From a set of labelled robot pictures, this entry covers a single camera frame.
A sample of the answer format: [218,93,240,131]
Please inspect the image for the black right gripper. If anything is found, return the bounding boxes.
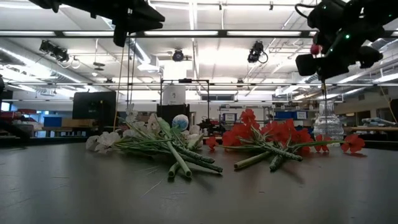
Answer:
[295,29,359,81]

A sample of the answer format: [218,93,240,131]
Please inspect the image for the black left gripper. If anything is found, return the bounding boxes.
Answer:
[111,0,166,48]

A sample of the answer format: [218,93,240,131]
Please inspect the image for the red flower thick green stem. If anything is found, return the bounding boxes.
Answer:
[233,133,366,170]

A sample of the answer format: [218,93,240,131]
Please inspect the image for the white tulip flower stem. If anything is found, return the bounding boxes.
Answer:
[147,113,193,179]
[167,124,205,179]

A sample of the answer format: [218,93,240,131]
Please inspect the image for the clear glass vase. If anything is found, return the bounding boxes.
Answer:
[313,100,345,141]

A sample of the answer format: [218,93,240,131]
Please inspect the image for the blue shelf bins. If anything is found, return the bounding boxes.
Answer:
[275,111,308,121]

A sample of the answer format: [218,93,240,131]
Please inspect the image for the pale bundle on side table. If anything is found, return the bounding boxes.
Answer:
[361,117,397,126]

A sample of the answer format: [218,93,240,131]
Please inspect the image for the wooden side table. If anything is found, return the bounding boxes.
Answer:
[343,126,398,133]

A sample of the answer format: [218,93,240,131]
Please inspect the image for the white cylinder tank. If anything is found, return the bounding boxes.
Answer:
[162,85,187,106]

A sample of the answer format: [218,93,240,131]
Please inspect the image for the black monitor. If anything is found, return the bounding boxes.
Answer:
[72,90,117,121]

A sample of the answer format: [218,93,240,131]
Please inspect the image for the small black background robot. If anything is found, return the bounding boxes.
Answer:
[197,116,226,136]

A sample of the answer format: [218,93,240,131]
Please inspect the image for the brown cardboard box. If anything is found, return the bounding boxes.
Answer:
[61,118,95,128]

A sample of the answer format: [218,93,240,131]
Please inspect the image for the blue storage bin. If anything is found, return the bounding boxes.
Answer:
[43,116,62,128]

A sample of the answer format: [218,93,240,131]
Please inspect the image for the hanging black cables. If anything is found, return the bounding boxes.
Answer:
[126,34,137,106]

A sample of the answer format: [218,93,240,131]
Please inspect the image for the black horizontal ceiling rail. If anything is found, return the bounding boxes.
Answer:
[6,82,398,88]

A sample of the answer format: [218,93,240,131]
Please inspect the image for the black metal stand frame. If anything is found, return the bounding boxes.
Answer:
[160,78,211,125]

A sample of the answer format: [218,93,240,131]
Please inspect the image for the black overhead frame bar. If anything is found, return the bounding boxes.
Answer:
[0,29,398,39]

